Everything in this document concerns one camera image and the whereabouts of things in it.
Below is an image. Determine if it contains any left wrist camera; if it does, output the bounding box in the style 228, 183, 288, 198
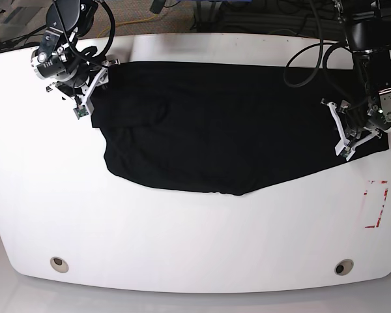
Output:
340, 149, 355, 161

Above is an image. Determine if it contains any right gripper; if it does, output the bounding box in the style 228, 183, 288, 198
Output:
31, 27, 109, 98

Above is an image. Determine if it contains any red tape rectangle marking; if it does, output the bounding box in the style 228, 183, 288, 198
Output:
362, 180, 389, 229

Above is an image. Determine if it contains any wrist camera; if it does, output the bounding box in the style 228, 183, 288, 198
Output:
340, 149, 355, 161
73, 105, 89, 119

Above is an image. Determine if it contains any yellow cable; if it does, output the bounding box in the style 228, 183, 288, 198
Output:
97, 12, 160, 38

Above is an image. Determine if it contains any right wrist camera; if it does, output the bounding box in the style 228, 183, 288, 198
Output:
73, 105, 89, 119

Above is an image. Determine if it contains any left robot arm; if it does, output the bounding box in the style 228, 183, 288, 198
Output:
333, 1, 391, 132

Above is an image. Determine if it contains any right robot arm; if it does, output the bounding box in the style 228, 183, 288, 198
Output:
31, 0, 115, 98

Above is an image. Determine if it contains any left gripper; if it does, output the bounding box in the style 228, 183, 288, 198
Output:
340, 88, 391, 139

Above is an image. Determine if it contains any right table grommet hole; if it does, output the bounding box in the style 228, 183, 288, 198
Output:
334, 259, 354, 276

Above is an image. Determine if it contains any black T-shirt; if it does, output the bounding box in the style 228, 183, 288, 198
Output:
90, 61, 390, 196

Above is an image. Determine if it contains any left table grommet hole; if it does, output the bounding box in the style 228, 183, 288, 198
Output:
50, 257, 69, 273

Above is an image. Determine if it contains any table grommet hole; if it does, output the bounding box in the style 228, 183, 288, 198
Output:
334, 259, 354, 276
50, 257, 69, 273

